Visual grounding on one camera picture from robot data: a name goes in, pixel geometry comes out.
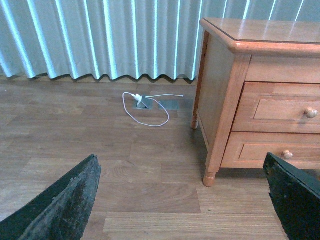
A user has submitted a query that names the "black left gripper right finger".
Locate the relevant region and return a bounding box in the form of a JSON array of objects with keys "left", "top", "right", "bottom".
[{"left": 263, "top": 152, "right": 320, "bottom": 240}]

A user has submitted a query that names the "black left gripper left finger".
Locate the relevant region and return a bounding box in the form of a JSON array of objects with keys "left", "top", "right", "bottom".
[{"left": 0, "top": 154, "right": 102, "bottom": 240}]

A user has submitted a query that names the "wooden drawer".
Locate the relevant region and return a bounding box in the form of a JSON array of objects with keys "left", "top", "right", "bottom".
[
  {"left": 221, "top": 132, "right": 320, "bottom": 170},
  {"left": 232, "top": 82, "right": 320, "bottom": 134}
]

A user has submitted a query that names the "wooden nightstand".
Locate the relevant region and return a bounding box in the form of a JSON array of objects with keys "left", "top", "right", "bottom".
[{"left": 191, "top": 18, "right": 320, "bottom": 187}]

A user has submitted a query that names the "open metal floor socket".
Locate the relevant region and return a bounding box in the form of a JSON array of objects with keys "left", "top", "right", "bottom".
[{"left": 133, "top": 94, "right": 153, "bottom": 110}]

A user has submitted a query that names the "closed metal floor socket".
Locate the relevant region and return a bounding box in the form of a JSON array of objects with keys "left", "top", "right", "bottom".
[{"left": 158, "top": 100, "right": 180, "bottom": 111}]

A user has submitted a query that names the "light green curtain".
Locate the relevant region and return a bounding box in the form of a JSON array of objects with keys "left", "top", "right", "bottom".
[{"left": 0, "top": 0, "right": 320, "bottom": 80}]

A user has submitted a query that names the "white charger with white cable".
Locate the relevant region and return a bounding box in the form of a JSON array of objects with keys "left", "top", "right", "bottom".
[{"left": 122, "top": 92, "right": 184, "bottom": 128}]

